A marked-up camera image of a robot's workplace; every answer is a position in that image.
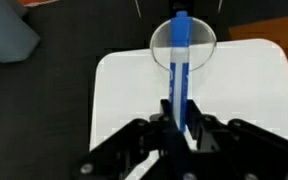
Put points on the white square table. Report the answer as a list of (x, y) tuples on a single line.
[(245, 79)]

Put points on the clear glass cup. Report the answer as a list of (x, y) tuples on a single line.
[(191, 33)]

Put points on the grey-blue bin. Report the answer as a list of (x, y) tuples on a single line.
[(17, 39)]

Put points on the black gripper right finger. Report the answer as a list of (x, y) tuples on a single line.
[(236, 150)]

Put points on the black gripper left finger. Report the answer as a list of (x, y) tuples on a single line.
[(118, 156)]

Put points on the blue white marker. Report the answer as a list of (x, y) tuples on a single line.
[(180, 66)]

